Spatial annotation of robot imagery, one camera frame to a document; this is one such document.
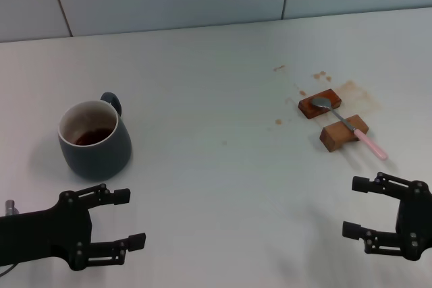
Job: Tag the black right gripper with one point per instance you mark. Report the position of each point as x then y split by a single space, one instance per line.
418 220

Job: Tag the small silver connector stud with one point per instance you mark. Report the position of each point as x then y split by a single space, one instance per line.
10 207

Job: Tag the light notched wooden block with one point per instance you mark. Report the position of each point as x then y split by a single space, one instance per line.
337 134

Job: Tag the dark reddish wooden block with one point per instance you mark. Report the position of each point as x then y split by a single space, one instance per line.
310 109

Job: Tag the dark grey ceramic cup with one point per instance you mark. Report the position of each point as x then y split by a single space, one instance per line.
98 160

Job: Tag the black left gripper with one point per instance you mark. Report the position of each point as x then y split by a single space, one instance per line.
40 234

